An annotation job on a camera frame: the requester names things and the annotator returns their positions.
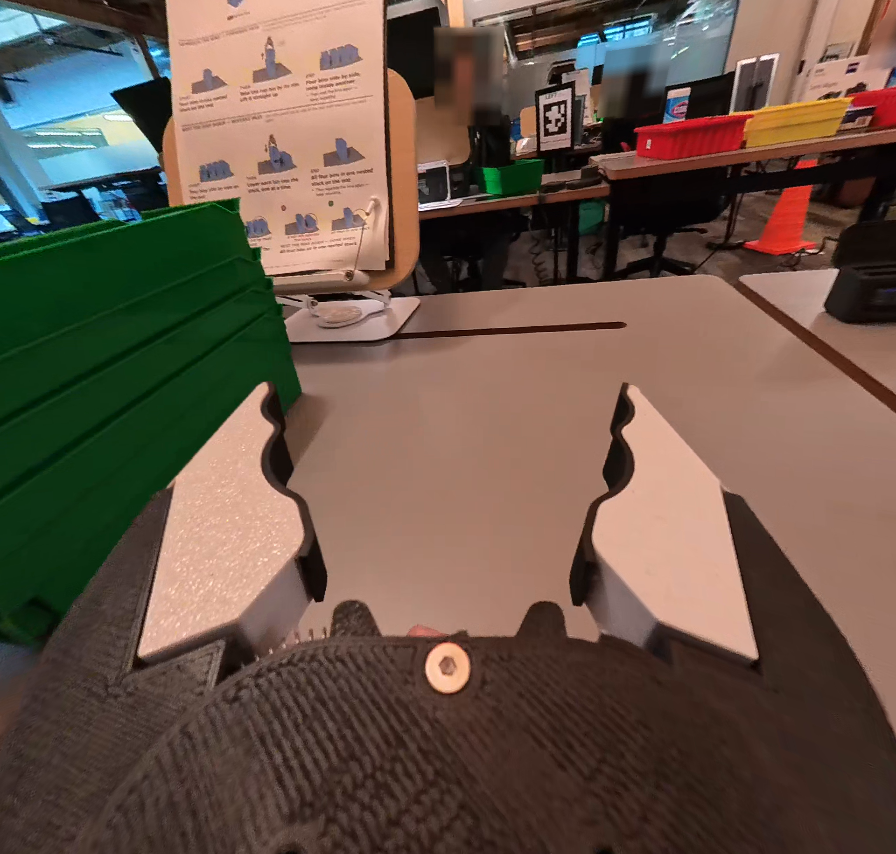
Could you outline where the orange traffic cone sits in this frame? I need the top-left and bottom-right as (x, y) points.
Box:
(743, 161), (819, 257)

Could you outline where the black white marker tag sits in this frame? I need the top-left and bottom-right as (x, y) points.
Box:
(535, 83), (576, 154)

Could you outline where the red plastic bin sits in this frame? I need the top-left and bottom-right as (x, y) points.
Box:
(847, 88), (896, 131)
(633, 114), (753, 161)

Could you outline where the clear display stand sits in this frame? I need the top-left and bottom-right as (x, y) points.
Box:
(418, 160), (452, 206)

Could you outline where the printed instruction sheet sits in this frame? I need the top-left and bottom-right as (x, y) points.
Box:
(162, 0), (392, 273)

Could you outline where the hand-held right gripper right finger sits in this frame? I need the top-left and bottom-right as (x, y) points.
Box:
(569, 382), (761, 663)

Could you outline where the white stand base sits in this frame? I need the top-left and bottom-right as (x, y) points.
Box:
(276, 291), (421, 344)

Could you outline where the white cardboard box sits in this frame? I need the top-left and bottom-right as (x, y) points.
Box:
(794, 56), (872, 103)

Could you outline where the black device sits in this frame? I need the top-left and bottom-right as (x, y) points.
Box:
(825, 221), (896, 325)

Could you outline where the wooden beam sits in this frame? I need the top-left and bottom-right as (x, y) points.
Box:
(860, 0), (896, 54)

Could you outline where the tan rounded board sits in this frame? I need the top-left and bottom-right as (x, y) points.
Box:
(415, 95), (471, 168)

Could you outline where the wooden table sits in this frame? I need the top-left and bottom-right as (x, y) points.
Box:
(419, 182), (610, 222)
(591, 130), (896, 182)

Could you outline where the large window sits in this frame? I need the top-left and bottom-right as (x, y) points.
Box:
(500, 0), (744, 85)

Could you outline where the white framed monitor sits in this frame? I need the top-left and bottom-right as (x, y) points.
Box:
(731, 53), (780, 115)

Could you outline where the grey neighbour desk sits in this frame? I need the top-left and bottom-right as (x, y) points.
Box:
(738, 270), (896, 396)

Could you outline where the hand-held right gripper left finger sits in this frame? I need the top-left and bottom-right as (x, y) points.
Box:
(136, 380), (329, 663)

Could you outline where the black office chair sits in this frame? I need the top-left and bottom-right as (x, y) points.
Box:
(608, 168), (732, 280)

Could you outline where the yellow plastic bin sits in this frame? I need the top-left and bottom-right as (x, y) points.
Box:
(743, 97), (854, 148)

